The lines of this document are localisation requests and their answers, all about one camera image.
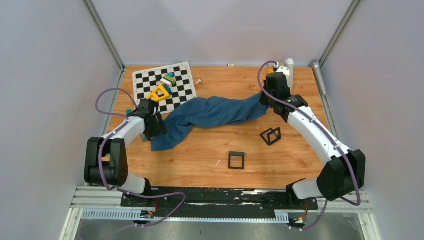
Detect blue shirt garment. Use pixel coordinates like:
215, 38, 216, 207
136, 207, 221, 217
151, 93, 268, 152

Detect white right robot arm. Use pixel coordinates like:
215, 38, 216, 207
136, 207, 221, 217
259, 72, 366, 209

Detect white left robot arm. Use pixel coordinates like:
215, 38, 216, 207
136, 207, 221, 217
84, 99, 167, 207

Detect white wedge stand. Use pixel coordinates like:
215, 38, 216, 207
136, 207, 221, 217
276, 58, 295, 91

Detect black white checkerboard sheet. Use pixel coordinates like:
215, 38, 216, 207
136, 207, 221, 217
132, 61, 197, 114

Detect stacked colour blocks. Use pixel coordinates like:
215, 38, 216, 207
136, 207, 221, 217
160, 72, 176, 95

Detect yellow triangle frame toy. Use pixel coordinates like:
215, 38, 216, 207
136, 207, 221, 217
146, 84, 172, 102

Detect black wire cube frame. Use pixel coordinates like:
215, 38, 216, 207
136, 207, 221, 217
259, 127, 282, 146

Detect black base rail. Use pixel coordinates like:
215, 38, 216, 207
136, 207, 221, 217
120, 186, 319, 219

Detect black square frame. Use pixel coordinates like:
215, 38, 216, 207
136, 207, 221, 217
228, 151, 246, 170

